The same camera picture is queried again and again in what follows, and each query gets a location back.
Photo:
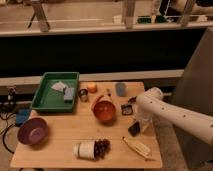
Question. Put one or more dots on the orange fruit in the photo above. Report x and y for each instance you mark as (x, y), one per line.
(92, 87)

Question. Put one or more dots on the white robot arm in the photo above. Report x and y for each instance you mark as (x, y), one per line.
(150, 103)

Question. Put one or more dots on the small metal can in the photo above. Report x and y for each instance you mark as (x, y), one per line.
(83, 95)

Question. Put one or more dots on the dark grape bunch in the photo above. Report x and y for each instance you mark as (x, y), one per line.
(101, 147)

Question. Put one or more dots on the black eraser block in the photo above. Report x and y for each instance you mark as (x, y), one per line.
(134, 129)

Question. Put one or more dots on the blue box beside table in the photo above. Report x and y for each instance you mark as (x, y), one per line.
(21, 116)

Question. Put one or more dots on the grey sponge block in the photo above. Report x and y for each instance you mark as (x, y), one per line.
(68, 94)

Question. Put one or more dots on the purple bowl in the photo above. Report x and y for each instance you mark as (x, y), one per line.
(33, 131)

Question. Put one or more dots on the small black clip box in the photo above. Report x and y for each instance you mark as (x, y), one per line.
(127, 109)

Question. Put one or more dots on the blue cup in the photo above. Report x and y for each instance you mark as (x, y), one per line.
(120, 89)

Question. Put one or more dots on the white cloth piece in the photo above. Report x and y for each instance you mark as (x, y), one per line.
(59, 86)

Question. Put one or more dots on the white cup on side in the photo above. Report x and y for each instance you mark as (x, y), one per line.
(84, 150)

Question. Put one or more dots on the green plastic tray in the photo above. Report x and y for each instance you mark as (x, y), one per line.
(48, 100)

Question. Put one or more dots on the orange bowl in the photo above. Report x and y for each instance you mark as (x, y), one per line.
(104, 111)

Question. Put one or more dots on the black marker pen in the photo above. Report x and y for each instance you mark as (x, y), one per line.
(132, 99)

